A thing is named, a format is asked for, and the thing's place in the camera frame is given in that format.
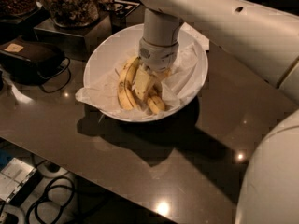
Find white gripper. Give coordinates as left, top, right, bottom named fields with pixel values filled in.
left=135, top=38, right=178, bottom=101

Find yellow banana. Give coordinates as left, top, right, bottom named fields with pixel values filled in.
left=117, top=56, right=139, bottom=110
left=147, top=81, right=165, bottom=114

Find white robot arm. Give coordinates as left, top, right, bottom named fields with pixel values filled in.
left=139, top=0, right=299, bottom=224

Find white bowl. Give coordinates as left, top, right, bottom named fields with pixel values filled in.
left=82, top=23, right=209, bottom=123

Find white paper sheets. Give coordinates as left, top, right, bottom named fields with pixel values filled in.
left=181, top=23, right=209, bottom=51

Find white paper liner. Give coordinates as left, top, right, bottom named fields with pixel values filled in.
left=74, top=42, right=204, bottom=121

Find framed card on table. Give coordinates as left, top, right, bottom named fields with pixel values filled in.
left=106, top=0, right=140, bottom=18

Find metal stand block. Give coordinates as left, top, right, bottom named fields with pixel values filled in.
left=34, top=13, right=112, bottom=61

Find glass jar with granola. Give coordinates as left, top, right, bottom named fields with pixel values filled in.
left=43, top=0, right=100, bottom=28

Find black device with label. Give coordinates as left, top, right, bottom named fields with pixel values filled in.
left=0, top=36, right=69, bottom=85

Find white box on floor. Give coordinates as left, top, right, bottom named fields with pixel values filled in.
left=0, top=158, right=36, bottom=206

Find black cable on table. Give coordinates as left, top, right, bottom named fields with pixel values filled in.
left=37, top=57, right=73, bottom=94

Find black cable on floor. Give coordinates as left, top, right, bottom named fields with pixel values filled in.
left=25, top=175, right=77, bottom=224

